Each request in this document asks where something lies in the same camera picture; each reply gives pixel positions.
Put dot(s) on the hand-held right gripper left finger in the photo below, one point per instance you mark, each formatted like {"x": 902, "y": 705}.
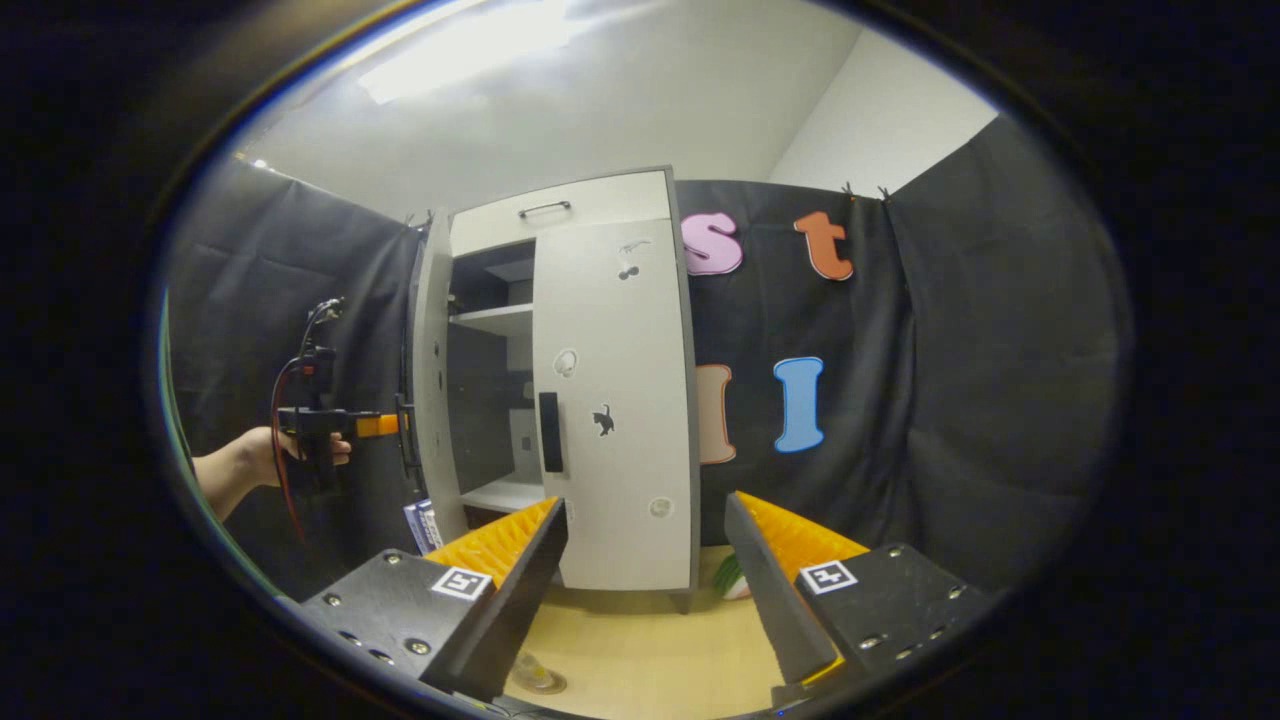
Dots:
{"x": 515, "y": 610}

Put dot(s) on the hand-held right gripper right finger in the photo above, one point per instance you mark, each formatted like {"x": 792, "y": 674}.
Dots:
{"x": 775, "y": 610}

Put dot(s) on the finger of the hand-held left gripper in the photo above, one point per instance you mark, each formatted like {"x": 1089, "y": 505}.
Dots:
{"x": 378, "y": 425}

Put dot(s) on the grey cabinet door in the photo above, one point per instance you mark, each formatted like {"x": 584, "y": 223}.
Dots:
{"x": 620, "y": 350}
{"x": 430, "y": 350}

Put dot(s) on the grey cabinet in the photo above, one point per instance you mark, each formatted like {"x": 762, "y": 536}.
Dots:
{"x": 480, "y": 420}

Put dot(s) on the grey cabinet drawer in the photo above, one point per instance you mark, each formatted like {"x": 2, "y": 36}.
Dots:
{"x": 600, "y": 205}

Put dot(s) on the green and white toy vegetable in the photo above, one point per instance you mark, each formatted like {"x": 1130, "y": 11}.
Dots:
{"x": 730, "y": 580}

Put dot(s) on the blue and white box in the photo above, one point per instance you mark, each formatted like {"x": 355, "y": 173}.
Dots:
{"x": 422, "y": 525}

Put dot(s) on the black backdrop cloth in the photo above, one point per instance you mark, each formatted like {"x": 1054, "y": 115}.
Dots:
{"x": 950, "y": 400}

